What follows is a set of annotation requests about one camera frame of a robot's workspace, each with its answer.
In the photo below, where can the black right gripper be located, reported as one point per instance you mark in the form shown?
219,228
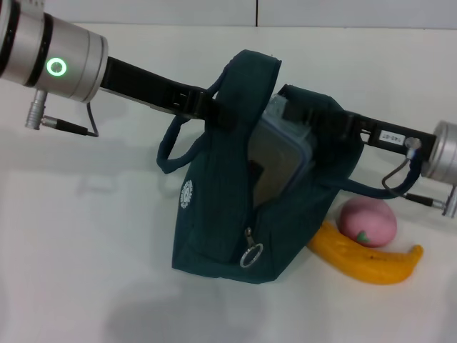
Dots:
385,137

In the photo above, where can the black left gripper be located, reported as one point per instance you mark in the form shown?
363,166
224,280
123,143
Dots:
150,87

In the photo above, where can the clear plastic food container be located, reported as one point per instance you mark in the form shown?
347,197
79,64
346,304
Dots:
275,157

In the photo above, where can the dark teal insulated lunch bag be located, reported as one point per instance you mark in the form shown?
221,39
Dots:
214,214

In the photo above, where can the pink toy peach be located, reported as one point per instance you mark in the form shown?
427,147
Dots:
367,221

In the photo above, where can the yellow toy banana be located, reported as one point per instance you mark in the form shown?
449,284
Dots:
364,264

